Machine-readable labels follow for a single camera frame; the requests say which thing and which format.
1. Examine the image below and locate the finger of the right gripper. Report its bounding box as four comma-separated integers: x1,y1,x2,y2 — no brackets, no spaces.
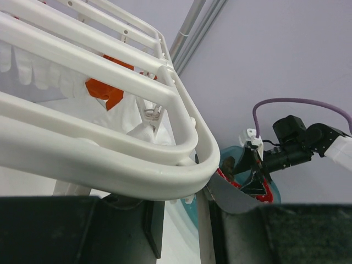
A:
233,147,261,174
240,170,272,196

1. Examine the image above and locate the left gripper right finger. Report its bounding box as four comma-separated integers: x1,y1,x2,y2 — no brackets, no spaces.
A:
196,187,351,263

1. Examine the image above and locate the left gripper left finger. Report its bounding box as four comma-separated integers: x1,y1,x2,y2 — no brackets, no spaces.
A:
1,195,165,263

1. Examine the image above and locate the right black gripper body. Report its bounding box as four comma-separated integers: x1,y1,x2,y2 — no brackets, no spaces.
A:
261,148,291,175

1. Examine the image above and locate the red snowflake sock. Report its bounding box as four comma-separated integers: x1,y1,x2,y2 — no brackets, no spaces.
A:
216,168,274,204

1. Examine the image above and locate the white clip sock hanger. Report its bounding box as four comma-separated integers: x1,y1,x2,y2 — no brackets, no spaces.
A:
1,1,220,203

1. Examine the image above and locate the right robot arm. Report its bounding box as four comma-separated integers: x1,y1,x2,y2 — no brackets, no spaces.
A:
233,115,351,202

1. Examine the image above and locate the teal plastic basin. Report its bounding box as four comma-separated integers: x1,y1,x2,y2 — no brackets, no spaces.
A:
181,146,281,230

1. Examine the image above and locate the brown grey sock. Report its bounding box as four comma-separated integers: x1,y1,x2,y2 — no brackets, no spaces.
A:
221,156,236,182

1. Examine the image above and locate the orange sock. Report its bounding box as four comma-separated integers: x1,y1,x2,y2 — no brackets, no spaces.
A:
85,54,158,111

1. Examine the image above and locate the white sock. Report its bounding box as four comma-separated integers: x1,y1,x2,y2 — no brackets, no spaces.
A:
1,41,175,146

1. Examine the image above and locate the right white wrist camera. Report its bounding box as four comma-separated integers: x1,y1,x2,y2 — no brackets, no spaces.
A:
239,128,263,149

